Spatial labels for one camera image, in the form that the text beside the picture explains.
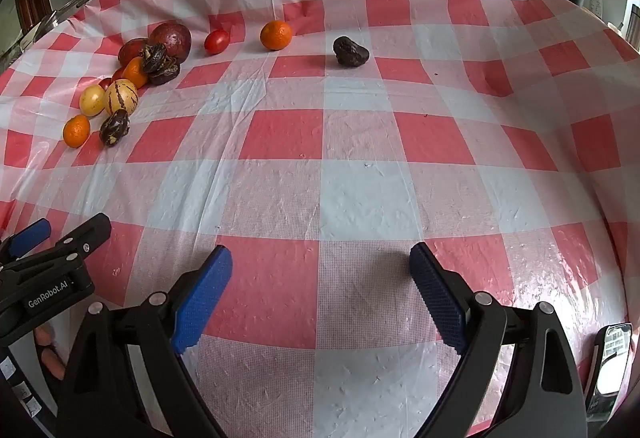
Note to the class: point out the large orange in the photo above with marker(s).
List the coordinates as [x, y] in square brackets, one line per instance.
[276, 35]

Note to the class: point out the dark red pomegranate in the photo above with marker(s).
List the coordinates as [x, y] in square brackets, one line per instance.
[171, 40]

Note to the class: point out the small tangerine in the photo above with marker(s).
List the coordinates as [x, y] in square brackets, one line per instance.
[76, 130]
[135, 72]

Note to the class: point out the white paper sheet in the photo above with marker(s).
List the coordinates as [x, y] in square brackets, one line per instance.
[598, 0]

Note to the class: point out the dark brown wrinkled fruit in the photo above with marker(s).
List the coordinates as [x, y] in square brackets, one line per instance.
[114, 127]
[351, 51]
[155, 56]
[166, 73]

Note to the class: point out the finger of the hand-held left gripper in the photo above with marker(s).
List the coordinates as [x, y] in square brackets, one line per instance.
[31, 235]
[87, 233]

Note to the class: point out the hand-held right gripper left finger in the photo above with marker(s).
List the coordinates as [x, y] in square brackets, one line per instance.
[202, 298]

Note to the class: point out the striped pepino melon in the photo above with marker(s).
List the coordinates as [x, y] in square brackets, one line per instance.
[121, 96]

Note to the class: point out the steel rack bar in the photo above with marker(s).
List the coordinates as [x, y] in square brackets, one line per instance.
[60, 15]

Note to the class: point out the person's left hand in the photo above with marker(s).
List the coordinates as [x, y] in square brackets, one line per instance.
[50, 360]

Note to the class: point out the black smartphone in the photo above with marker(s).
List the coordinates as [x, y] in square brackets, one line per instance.
[607, 368]

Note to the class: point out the round red fruit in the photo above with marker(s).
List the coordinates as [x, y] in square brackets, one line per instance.
[130, 49]

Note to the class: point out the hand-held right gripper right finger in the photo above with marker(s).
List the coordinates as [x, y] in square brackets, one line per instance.
[440, 303]

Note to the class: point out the round yellow fruit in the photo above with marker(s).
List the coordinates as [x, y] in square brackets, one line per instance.
[92, 100]

